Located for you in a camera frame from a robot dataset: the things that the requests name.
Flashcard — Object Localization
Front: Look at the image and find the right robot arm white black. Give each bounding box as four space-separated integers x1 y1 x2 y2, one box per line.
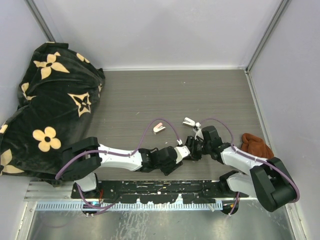
185 126 300 212

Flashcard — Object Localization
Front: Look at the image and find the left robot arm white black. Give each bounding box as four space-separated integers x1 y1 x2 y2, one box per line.
55 137 190 199

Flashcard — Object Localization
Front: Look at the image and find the white staple remover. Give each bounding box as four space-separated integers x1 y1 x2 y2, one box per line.
182 117 196 128

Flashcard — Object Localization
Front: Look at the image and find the brown cloth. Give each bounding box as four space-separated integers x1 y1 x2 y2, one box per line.
241 133 274 159

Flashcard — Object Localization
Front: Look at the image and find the black floral blanket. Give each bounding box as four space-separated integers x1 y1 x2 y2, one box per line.
0 42 106 180

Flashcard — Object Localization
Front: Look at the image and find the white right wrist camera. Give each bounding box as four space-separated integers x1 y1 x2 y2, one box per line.
193 122 204 140

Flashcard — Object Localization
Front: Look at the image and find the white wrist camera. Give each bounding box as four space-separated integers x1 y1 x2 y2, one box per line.
193 122 204 140
174 145 190 164

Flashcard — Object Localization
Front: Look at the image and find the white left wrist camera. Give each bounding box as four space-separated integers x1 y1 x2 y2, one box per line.
174 145 190 164

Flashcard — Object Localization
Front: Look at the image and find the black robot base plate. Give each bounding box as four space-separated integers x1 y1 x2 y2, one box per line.
83 180 237 204

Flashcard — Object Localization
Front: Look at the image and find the white slotted cable duct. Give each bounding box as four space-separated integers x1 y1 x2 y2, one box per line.
35 200 223 211

